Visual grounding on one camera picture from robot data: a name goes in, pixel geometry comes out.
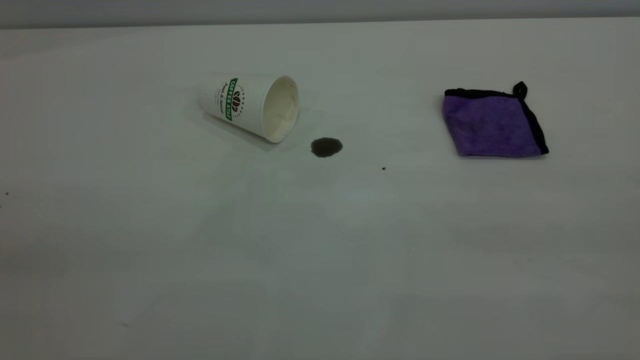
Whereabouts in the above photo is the white paper coffee cup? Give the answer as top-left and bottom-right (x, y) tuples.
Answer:
(197, 73), (301, 144)

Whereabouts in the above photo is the dark coffee spill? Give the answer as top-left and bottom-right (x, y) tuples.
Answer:
(310, 137), (344, 158)

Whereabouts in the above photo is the purple cloth with black trim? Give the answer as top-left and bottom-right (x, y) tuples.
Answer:
(442, 81), (550, 159)

